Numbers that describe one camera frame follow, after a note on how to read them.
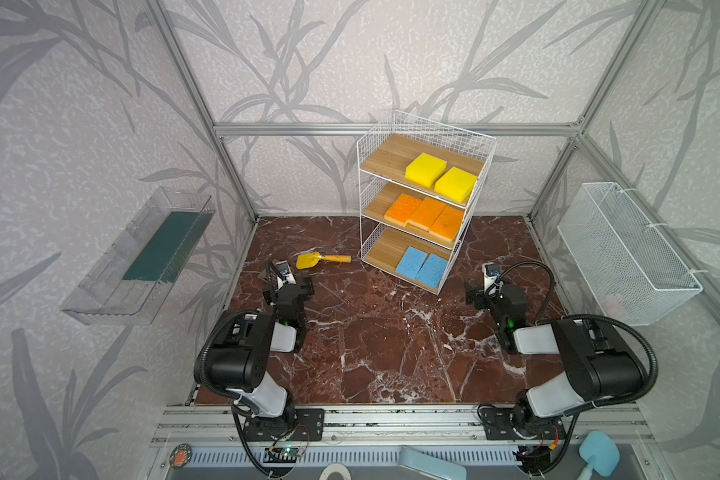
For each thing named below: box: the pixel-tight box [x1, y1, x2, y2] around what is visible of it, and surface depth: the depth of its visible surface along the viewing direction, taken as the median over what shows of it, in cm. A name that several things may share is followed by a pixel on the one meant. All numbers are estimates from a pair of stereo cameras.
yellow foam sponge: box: [405, 152, 447, 189], surface depth 74 cm
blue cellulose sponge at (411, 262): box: [396, 246, 428, 280], surface depth 104 cm
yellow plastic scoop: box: [296, 252, 352, 269], surface depth 107 cm
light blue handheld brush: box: [577, 431, 620, 480], surface depth 71 cm
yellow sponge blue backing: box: [434, 166, 478, 204], surface depth 70 cm
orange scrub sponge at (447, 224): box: [429, 206, 464, 243], surface depth 84 cm
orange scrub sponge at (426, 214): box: [406, 196, 446, 232], surface depth 86 cm
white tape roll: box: [319, 463, 352, 480], surface depth 69 cm
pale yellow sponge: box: [384, 193, 422, 227], surface depth 88 cm
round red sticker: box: [169, 443, 192, 469], surface depth 71 cm
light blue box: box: [399, 446, 467, 480], surface depth 66 cm
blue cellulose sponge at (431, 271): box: [415, 254, 448, 289], surface depth 104 cm
